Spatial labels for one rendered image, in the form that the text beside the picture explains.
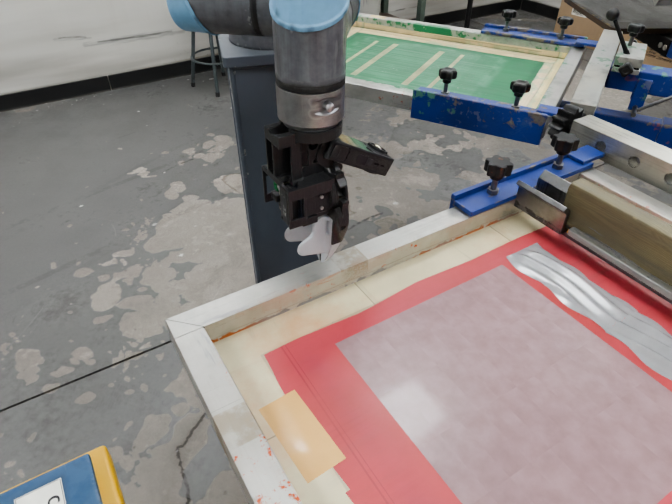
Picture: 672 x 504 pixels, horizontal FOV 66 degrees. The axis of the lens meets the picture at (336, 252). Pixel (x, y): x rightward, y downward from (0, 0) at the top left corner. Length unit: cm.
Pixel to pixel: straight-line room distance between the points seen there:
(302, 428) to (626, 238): 52
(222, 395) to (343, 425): 14
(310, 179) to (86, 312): 175
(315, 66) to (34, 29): 365
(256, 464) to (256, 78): 59
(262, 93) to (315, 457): 57
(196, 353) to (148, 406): 124
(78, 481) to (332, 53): 49
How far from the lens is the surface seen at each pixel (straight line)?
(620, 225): 83
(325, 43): 54
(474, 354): 69
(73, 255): 258
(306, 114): 56
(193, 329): 67
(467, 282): 78
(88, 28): 416
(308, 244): 66
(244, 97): 89
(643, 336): 78
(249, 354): 67
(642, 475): 66
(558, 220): 87
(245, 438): 56
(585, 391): 69
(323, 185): 60
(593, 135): 109
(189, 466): 172
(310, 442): 59
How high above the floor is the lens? 147
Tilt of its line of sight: 39 degrees down
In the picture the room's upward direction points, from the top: straight up
